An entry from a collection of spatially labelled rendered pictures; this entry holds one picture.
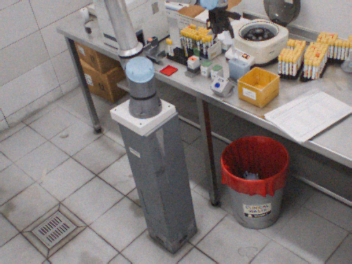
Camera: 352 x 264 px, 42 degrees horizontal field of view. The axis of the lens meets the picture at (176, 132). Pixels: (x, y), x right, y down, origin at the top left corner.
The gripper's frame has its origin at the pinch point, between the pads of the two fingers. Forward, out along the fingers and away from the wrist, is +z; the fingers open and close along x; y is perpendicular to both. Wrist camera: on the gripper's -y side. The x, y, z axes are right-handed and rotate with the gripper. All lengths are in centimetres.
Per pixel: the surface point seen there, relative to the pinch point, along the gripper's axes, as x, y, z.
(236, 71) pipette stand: 8.8, -0.3, 10.3
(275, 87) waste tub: 29.8, -4.7, 11.2
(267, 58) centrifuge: 8.0, -19.8, 10.8
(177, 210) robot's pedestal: 9, 39, 78
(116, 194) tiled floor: -51, 49, 107
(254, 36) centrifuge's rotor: -3.5, -21.4, 4.1
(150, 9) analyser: -52, 8, -4
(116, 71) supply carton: -141, -4, 77
